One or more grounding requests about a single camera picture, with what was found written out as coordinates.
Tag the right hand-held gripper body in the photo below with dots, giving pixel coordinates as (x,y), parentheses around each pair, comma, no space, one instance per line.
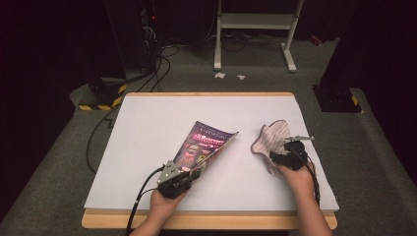
(293,154)

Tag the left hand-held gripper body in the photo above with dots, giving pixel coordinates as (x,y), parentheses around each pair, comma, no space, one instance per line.
(173,185)

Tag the striped grey cloth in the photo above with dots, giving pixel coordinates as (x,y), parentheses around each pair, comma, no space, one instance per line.
(268,141)

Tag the glossy magazine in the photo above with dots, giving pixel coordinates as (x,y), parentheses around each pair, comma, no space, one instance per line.
(203,144)

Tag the person's left hand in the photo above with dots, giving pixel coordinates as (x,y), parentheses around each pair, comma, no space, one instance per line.
(165,206)

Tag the person's right hand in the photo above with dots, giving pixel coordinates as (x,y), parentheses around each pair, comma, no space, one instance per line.
(298,183)

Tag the wooden table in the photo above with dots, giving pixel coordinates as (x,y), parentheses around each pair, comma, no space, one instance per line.
(229,221)

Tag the white paper table cover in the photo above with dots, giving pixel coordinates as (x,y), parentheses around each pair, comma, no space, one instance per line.
(157,118)

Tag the black yellow striped base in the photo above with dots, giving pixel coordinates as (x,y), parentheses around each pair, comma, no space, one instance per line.
(337,100)
(105,95)

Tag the white paper scrap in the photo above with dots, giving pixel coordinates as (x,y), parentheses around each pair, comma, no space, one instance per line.
(220,75)
(241,77)

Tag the small red object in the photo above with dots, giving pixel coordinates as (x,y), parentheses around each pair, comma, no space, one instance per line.
(315,40)

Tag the white metal stand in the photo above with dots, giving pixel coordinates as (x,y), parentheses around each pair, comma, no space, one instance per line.
(255,20)

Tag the black equipment rack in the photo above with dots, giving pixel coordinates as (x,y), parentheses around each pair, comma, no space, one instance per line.
(134,32)

